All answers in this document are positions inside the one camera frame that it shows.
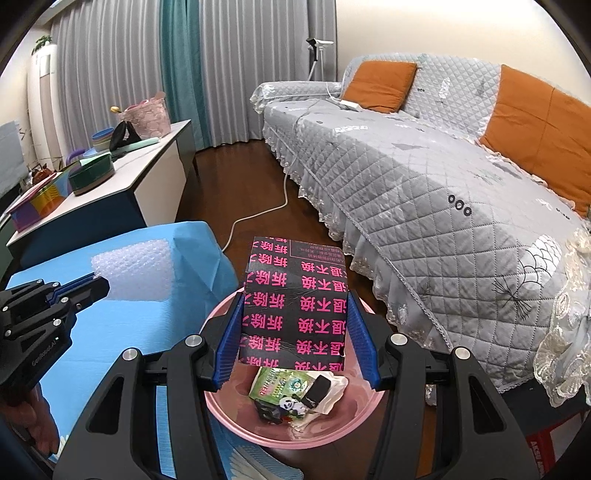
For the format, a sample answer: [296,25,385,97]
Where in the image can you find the grey curtain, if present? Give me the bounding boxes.
[198,0,341,145]
[48,0,170,158]

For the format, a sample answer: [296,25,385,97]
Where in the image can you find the white power cable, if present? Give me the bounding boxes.
[221,83,345,253]

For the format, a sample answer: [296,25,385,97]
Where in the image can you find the light green rolled mat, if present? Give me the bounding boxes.
[108,137,160,160]

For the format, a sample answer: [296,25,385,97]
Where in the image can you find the small orange cushion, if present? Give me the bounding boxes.
[340,59,419,114]

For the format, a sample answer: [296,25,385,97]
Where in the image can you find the teal curtain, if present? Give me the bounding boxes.
[159,0,211,149]

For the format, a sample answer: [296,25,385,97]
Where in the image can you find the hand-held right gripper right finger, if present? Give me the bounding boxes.
[348,292,541,480]

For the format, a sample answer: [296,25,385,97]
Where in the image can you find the panda print packet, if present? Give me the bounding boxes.
[276,376,315,420]

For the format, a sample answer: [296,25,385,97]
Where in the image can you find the clear bubble wrap sheet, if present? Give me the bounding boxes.
[91,237,175,304]

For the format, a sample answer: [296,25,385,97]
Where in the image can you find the black bag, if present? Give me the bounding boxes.
[109,119,142,151]

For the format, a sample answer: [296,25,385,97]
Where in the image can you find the grey quilted sofa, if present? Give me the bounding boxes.
[249,52,591,408]

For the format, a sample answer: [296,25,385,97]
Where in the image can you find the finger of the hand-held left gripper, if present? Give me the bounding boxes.
[69,277,112,313]
[50,272,100,299]

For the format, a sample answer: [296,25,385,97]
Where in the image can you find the grey television dust cover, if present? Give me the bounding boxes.
[0,120,24,197]

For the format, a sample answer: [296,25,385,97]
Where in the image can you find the person's left hand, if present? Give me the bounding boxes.
[0,387,62,457]

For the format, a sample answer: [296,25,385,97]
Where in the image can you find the pink basket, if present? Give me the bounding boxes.
[120,96,172,140]

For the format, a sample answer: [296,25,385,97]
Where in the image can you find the white coffee table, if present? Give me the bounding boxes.
[6,119,199,267]

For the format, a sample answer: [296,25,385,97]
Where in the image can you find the white standing air conditioner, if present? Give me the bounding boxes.
[25,43,59,163]

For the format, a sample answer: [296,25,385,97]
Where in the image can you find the dark green round bowl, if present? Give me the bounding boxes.
[68,153,116,197]

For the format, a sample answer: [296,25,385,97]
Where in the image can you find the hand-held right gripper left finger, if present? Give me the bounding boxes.
[53,291,246,480]

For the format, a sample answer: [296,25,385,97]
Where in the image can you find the white floor lamp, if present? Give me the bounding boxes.
[305,37,334,85]

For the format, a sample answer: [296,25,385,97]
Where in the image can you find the large orange cushion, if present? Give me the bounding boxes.
[477,64,591,219]

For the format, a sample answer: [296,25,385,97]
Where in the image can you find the torn white carton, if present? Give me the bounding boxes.
[291,369,348,433]

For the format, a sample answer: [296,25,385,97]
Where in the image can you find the black box with pink print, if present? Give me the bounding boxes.
[237,236,351,374]

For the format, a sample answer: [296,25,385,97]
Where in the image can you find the green snack packet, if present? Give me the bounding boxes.
[248,366,290,402]

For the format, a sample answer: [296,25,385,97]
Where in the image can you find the stack of coloured bowls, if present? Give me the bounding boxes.
[90,128,114,153]

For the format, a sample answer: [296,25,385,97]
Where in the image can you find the pink plastic bin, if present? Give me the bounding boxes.
[203,288,393,450]

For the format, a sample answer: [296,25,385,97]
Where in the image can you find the colourful striped box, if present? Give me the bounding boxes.
[5,170,70,232]

